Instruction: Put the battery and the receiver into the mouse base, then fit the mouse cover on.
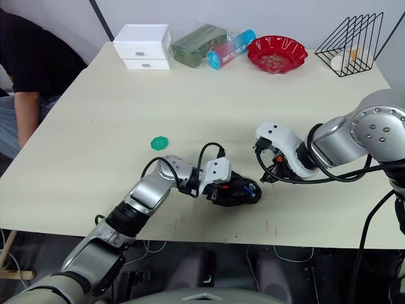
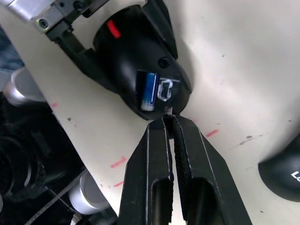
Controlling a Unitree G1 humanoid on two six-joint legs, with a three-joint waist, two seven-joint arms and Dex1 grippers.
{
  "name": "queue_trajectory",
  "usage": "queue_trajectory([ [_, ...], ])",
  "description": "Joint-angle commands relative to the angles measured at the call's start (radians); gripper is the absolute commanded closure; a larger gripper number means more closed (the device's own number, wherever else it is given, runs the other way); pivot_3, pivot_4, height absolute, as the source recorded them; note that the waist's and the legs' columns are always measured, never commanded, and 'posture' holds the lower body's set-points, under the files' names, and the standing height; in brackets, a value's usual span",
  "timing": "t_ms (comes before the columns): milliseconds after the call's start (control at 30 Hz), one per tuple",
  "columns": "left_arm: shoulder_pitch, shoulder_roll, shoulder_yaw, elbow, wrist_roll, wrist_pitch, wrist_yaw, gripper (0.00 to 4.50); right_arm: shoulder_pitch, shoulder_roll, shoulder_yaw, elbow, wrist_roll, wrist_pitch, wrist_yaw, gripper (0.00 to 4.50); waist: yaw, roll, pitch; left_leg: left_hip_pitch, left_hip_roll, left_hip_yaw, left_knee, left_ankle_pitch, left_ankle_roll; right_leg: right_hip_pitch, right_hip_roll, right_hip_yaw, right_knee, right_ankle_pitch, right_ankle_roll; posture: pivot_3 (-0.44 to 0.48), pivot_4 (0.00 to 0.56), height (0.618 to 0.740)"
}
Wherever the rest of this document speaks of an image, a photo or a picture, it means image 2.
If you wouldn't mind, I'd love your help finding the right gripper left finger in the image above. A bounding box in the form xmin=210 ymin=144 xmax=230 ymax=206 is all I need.
xmin=119 ymin=116 xmax=175 ymax=225

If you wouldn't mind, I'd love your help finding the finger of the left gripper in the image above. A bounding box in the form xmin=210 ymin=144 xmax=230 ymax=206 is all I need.
xmin=140 ymin=0 xmax=179 ymax=60
xmin=46 ymin=23 xmax=125 ymax=99

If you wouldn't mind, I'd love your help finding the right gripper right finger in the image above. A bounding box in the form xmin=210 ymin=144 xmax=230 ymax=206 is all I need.
xmin=169 ymin=116 xmax=255 ymax=225

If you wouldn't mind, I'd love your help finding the black mouse cover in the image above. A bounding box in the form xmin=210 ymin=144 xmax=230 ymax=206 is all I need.
xmin=257 ymin=133 xmax=300 ymax=203

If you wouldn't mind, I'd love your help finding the blue white battery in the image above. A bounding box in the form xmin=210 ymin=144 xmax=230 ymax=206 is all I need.
xmin=140 ymin=72 xmax=160 ymax=111

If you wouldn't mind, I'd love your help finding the grey rounded cylinder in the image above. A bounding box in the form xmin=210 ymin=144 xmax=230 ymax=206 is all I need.
xmin=67 ymin=171 xmax=111 ymax=215
xmin=3 ymin=67 xmax=46 ymax=106

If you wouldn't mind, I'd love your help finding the black mouse base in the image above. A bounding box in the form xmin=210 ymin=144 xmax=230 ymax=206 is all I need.
xmin=92 ymin=4 xmax=193 ymax=121

